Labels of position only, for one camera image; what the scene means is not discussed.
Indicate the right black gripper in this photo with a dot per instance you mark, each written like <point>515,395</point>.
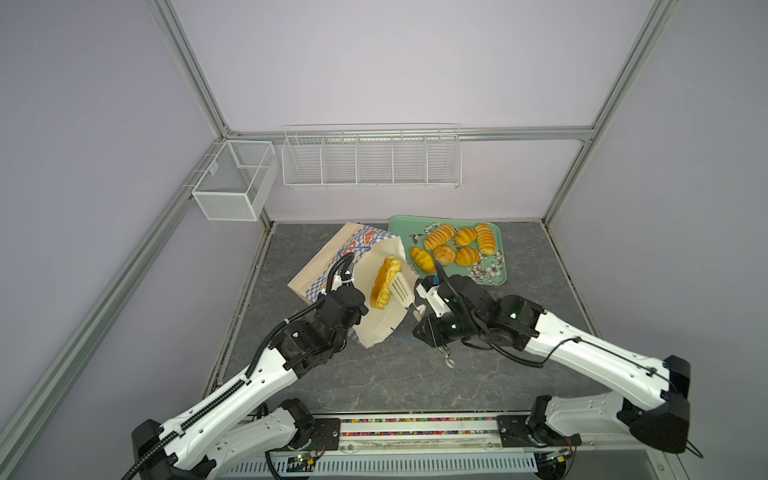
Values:
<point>432,337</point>

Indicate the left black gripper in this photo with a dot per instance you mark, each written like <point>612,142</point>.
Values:
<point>320,301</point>

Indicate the long twisted fake bread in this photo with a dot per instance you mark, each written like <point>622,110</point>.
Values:
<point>381,293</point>

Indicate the blue checkered paper bag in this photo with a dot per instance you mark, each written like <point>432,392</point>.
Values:
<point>371,247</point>

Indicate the orange round fake bread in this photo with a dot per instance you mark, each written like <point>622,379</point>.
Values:
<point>465,237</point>

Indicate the ridged yellow fake bread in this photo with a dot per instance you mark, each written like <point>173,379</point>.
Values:
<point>485,239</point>

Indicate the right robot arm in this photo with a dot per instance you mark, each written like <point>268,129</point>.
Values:
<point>647,398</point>

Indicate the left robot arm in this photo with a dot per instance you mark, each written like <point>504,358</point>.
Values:
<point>210,437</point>

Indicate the small yellow fake bread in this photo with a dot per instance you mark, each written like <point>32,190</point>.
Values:
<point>467,257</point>

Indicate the flaky pastry fake bread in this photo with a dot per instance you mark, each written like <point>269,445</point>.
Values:
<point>444,254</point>

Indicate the green floral tray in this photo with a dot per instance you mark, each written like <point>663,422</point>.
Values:
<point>412,230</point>

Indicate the small white mesh basket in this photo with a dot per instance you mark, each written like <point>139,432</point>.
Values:
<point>237,181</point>

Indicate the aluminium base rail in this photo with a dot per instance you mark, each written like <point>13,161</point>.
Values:
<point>464,445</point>

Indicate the long white wire basket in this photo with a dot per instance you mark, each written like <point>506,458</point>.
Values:
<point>385,155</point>

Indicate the aluminium frame posts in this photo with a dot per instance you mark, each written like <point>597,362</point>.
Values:
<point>30,420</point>

